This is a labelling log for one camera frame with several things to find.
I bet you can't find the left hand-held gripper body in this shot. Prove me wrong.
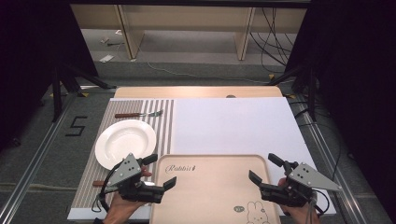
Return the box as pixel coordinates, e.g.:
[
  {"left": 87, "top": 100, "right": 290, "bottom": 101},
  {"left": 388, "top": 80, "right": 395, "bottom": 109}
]
[{"left": 105, "top": 152, "right": 165, "bottom": 204}]

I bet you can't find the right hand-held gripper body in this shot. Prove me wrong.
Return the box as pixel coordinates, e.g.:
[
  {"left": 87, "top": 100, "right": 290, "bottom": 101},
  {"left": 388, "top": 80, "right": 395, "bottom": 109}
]
[{"left": 259, "top": 161, "right": 343, "bottom": 208}]

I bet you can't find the person's right hand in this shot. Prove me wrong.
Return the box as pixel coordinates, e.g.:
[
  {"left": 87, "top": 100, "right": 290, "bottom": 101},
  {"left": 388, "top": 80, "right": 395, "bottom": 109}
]
[{"left": 277, "top": 177, "right": 322, "bottom": 224}]

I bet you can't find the person's left hand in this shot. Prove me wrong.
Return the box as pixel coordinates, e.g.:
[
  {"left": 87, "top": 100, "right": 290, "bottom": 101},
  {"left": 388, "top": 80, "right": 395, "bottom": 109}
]
[{"left": 102, "top": 166, "right": 153, "bottom": 224}]

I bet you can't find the white round plate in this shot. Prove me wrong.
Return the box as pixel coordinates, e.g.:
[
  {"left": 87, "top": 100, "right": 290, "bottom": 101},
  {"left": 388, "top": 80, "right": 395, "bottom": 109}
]
[{"left": 94, "top": 119, "right": 157, "bottom": 171}]

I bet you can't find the striped grey placemat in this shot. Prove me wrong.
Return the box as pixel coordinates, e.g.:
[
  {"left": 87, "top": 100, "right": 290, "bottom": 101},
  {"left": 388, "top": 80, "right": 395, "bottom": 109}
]
[{"left": 71, "top": 98, "right": 176, "bottom": 210}]

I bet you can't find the beige tray with rabbit print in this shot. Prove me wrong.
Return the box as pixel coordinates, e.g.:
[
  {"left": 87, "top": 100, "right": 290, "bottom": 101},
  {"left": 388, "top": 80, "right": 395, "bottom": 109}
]
[{"left": 148, "top": 153, "right": 283, "bottom": 224}]

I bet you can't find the white table board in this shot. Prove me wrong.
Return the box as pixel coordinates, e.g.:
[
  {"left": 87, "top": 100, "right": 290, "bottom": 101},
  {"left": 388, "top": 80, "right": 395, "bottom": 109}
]
[{"left": 66, "top": 96, "right": 338, "bottom": 222}]

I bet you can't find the black metal stand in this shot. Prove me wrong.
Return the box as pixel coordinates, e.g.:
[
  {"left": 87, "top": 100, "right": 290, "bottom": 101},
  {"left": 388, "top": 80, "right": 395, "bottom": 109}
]
[
  {"left": 265, "top": 63, "right": 319, "bottom": 123},
  {"left": 50, "top": 61, "right": 118, "bottom": 123}
]

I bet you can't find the light wooden table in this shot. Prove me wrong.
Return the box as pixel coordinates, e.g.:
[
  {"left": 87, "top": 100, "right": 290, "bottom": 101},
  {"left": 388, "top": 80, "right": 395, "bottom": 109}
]
[{"left": 113, "top": 85, "right": 284, "bottom": 100}]

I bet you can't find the dark curtain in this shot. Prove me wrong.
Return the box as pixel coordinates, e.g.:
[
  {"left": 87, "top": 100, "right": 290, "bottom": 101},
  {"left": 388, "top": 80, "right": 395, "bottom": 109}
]
[
  {"left": 284, "top": 0, "right": 396, "bottom": 217},
  {"left": 0, "top": 0, "right": 100, "bottom": 152}
]

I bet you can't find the light wooden background desk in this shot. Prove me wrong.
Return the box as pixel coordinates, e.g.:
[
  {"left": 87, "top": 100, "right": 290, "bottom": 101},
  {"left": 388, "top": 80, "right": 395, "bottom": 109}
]
[{"left": 69, "top": 3, "right": 308, "bottom": 62}]

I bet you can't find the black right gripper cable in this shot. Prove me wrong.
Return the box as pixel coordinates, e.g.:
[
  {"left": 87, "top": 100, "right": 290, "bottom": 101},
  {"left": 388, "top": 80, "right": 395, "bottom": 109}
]
[{"left": 306, "top": 188, "right": 331, "bottom": 224}]

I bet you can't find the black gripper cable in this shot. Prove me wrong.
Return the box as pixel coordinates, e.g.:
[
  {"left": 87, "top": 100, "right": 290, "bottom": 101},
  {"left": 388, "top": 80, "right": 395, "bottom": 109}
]
[
  {"left": 91, "top": 161, "right": 123, "bottom": 215},
  {"left": 306, "top": 188, "right": 331, "bottom": 224}
]

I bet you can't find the aluminium floor rail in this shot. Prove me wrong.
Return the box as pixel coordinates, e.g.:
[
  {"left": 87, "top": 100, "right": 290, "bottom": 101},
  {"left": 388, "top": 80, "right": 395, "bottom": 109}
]
[
  {"left": 292, "top": 98, "right": 372, "bottom": 224},
  {"left": 0, "top": 92, "right": 79, "bottom": 224}
]

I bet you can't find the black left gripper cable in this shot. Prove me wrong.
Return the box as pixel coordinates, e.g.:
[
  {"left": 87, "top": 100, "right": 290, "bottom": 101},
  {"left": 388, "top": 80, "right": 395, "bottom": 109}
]
[{"left": 91, "top": 161, "right": 123, "bottom": 215}]

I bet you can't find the black floor cable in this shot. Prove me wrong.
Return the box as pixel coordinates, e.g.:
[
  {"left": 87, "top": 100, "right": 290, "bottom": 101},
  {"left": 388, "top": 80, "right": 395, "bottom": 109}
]
[{"left": 293, "top": 99, "right": 344, "bottom": 182}]

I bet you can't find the wooden-handled metal fork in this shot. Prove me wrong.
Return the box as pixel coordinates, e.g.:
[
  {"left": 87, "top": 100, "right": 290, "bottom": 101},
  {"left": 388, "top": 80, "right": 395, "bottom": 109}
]
[{"left": 114, "top": 108, "right": 164, "bottom": 119}]

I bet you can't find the bundle of black hanging cables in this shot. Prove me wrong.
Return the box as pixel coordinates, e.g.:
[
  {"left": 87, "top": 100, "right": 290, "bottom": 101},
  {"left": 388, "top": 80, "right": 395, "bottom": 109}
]
[{"left": 248, "top": 7, "right": 297, "bottom": 75}]

